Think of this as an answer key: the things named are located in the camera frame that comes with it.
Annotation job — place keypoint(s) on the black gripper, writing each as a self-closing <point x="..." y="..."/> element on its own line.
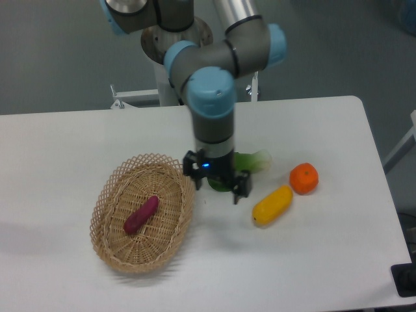
<point x="219" y="169"/>

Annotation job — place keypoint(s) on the purple sweet potato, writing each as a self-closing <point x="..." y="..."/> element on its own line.
<point x="136" y="220"/>

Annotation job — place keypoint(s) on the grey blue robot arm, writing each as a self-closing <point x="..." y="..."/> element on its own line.
<point x="202" y="73"/>

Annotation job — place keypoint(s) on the woven wicker basket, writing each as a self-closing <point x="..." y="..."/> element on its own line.
<point x="127" y="189"/>

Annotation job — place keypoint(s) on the green bok choy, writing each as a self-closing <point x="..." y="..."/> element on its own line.
<point x="253" y="162"/>

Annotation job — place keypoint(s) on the yellow mango fruit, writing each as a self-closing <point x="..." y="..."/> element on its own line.
<point x="272" y="206"/>

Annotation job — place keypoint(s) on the orange tangerine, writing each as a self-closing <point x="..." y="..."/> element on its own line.
<point x="304" y="178"/>

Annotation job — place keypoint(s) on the black device at table edge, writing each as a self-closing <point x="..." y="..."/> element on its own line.
<point x="404" y="279"/>

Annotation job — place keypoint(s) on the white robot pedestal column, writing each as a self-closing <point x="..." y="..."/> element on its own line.
<point x="162" y="81"/>

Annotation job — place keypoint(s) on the white frame leg right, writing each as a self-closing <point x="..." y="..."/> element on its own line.
<point x="404" y="146"/>

